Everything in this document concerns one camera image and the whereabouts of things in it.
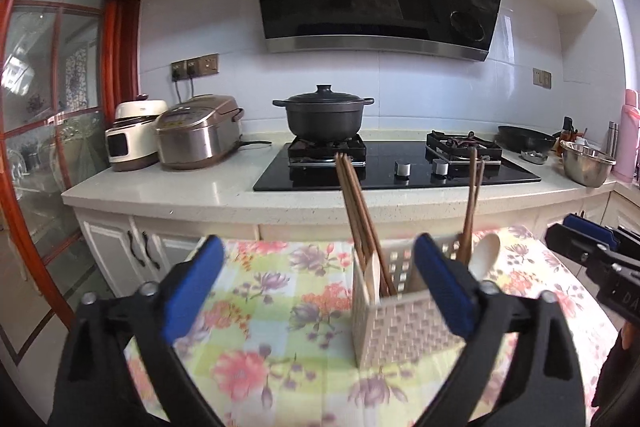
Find pink thermos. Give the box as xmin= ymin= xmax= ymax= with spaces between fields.
xmin=614 ymin=89 xmax=640 ymax=183

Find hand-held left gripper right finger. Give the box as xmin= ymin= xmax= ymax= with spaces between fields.
xmin=412 ymin=232 xmax=587 ymax=427

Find white base cabinets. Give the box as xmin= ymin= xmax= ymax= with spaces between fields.
xmin=74 ymin=206 xmax=640 ymax=308

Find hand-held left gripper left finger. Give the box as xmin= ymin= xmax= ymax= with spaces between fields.
xmin=47 ymin=234 xmax=226 ymax=427

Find silver rice cooker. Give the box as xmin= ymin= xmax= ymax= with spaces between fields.
xmin=154 ymin=94 xmax=246 ymax=170

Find floral tablecloth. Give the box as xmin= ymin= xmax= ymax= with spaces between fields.
xmin=122 ymin=224 xmax=621 ymax=427

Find large steel bowl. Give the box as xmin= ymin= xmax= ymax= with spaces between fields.
xmin=558 ymin=139 xmax=617 ymax=187

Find red wooden glass door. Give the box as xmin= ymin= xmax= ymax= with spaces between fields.
xmin=0 ymin=0 xmax=141 ymax=344

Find speckled stone countertop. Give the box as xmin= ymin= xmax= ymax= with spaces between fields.
xmin=60 ymin=141 xmax=640 ymax=229

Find gold wall socket panel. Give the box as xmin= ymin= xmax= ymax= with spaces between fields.
xmin=171 ymin=53 xmax=220 ymax=82

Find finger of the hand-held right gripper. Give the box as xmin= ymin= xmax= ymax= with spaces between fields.
xmin=561 ymin=213 xmax=640 ymax=258
xmin=544 ymin=223 xmax=616 ymax=273

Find white pressure cooker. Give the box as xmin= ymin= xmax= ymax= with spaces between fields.
xmin=104 ymin=94 xmax=169 ymax=172

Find black glass gas cooktop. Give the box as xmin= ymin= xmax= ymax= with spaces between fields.
xmin=252 ymin=129 xmax=543 ymax=193

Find black wok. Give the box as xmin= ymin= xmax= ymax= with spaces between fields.
xmin=494 ymin=125 xmax=558 ymax=153

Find black casserole pot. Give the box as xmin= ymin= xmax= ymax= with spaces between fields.
xmin=272 ymin=84 xmax=375 ymax=142

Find cream perforated utensil basket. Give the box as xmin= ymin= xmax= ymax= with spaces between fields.
xmin=351 ymin=234 xmax=494 ymax=371

